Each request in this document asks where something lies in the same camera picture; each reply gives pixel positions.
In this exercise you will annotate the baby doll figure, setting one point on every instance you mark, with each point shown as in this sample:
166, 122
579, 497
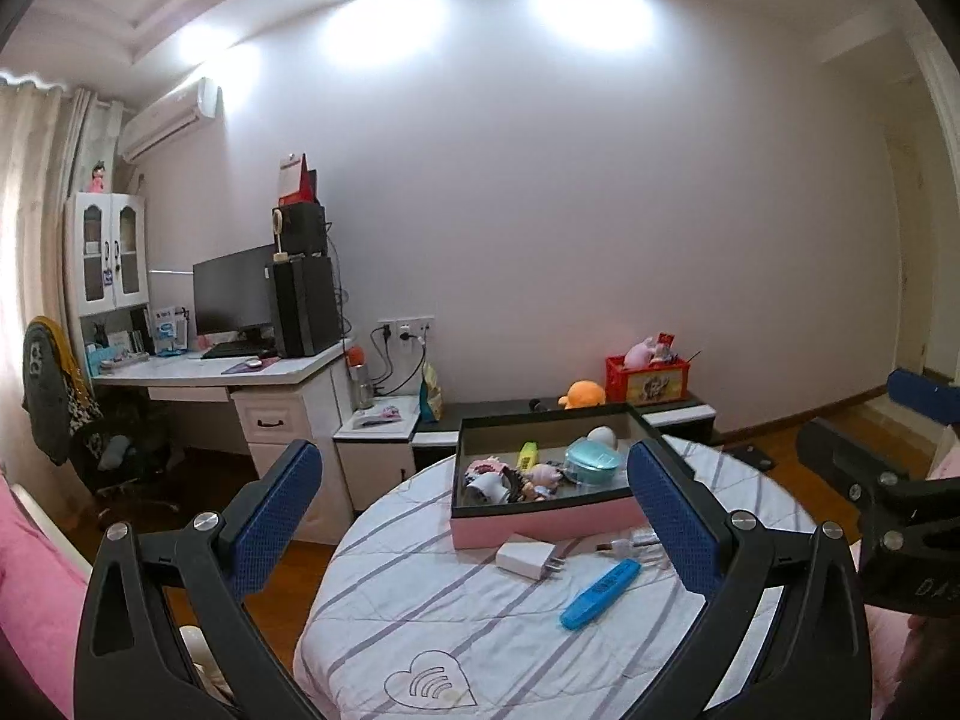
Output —
544, 476

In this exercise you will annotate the black office chair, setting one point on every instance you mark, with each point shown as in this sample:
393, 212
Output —
120, 450

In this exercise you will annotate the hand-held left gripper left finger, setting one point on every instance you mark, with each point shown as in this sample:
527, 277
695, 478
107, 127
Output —
277, 517

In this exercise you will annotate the white wall socket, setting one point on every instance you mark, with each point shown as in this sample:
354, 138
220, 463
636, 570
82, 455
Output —
405, 328

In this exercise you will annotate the small pink doll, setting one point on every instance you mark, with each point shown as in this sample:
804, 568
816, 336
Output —
96, 176

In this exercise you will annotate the blue box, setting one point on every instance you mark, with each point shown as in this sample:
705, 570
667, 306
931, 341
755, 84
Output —
169, 330

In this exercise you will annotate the beige curtain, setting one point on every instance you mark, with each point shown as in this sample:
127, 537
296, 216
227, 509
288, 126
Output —
30, 240

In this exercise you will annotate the black keyboard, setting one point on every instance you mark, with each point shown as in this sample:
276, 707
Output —
232, 349

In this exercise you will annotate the black computer tower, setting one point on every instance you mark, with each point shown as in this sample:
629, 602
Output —
304, 307

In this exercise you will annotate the yellow snack bag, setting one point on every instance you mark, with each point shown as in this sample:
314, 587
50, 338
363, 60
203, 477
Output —
430, 397

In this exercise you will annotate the white air conditioner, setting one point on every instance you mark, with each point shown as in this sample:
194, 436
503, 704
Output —
172, 116

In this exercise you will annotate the black floor scale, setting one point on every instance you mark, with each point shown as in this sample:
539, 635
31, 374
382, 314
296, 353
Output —
750, 457

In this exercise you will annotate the red and white desk calendar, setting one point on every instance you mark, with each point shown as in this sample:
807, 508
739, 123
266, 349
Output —
292, 180

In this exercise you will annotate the bottle with orange cap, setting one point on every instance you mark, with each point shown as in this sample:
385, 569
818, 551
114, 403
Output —
360, 375

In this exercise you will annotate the teal oval case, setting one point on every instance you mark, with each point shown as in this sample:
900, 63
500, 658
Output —
595, 461

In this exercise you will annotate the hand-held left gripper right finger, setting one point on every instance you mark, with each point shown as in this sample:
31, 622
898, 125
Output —
675, 517

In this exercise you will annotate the red plastic crate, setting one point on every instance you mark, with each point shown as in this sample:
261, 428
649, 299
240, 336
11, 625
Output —
649, 382

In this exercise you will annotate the white astronaut figure silver helmet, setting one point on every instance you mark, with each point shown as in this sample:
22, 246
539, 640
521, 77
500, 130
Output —
487, 491

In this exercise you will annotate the round table striped cloth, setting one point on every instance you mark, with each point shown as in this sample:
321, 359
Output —
450, 615

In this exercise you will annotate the blue plastic stick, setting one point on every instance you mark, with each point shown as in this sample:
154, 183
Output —
600, 594

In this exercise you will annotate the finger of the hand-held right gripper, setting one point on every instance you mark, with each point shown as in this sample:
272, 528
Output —
922, 390
847, 457

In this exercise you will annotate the white glass-door cabinet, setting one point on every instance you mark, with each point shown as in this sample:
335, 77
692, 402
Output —
105, 251

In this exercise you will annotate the pink and black storage box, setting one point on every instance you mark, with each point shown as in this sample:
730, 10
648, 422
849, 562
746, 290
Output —
540, 525

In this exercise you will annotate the white desk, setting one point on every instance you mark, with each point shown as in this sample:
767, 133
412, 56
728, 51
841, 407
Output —
285, 405

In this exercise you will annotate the black speaker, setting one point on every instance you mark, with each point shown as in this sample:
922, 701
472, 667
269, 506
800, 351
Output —
304, 229

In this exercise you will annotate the black computer monitor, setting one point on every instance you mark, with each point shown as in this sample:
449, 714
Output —
232, 289

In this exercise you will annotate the orange plush toy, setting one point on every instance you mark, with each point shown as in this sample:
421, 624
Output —
583, 394

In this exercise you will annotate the white egg-shaped item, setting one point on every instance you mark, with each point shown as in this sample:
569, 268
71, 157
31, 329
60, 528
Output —
600, 435

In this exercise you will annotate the white bedside table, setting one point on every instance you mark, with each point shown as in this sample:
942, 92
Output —
375, 442

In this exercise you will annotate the dark patterned clothing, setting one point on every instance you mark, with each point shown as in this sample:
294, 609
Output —
52, 390

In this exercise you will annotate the pink plush toy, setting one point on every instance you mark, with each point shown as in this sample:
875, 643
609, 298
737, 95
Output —
641, 351

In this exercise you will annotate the pink quilt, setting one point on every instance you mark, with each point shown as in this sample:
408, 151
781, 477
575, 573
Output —
30, 577

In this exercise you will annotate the white door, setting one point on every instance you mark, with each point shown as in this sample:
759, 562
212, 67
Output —
911, 255

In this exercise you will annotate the white charger plug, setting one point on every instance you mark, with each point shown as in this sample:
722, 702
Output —
525, 561

